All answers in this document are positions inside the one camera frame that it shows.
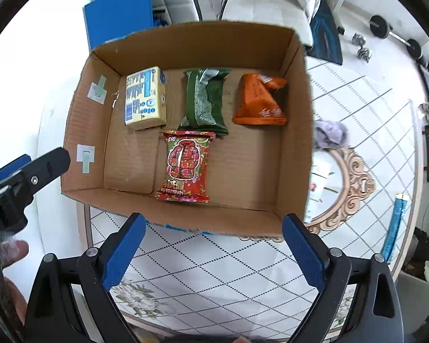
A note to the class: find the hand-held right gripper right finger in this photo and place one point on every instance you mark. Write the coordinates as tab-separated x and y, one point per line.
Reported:
305	257

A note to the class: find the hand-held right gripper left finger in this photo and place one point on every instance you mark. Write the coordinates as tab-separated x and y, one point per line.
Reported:
123	257

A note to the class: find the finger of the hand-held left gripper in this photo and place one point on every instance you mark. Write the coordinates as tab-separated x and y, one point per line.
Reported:
44	169
10	171

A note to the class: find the brown cardboard box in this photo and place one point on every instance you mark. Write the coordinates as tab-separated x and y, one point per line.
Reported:
128	171

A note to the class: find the red floral snack packet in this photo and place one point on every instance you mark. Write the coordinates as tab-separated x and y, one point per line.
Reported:
186	166

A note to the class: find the pale yellow tissue pack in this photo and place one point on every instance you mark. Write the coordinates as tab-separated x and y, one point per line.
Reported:
144	98

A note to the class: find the orange snack packet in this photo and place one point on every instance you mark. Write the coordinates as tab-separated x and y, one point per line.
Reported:
259	100

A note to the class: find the green snack packet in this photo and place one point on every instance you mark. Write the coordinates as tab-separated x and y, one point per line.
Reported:
203	102

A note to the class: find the person's left hand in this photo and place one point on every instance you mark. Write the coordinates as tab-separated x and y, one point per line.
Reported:
16	252

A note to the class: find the ornate framed mirror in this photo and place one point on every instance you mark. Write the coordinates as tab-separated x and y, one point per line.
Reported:
329	185

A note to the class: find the diamond patterned tablecloth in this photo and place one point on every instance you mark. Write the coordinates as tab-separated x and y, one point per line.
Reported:
207	268

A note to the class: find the blue tube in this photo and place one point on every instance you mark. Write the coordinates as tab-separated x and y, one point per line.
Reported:
396	225

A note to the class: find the purple crumpled cloth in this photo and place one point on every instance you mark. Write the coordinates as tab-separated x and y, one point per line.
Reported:
330	134

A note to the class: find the blue board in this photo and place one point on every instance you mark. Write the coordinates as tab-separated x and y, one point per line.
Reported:
118	14

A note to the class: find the silver dumbbell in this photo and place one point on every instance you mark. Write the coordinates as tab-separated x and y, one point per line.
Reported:
363	46

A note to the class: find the dark blue bag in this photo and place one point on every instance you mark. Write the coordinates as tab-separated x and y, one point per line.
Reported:
325	32

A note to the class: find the black barbell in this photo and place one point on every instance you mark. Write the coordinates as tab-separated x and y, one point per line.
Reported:
389	32

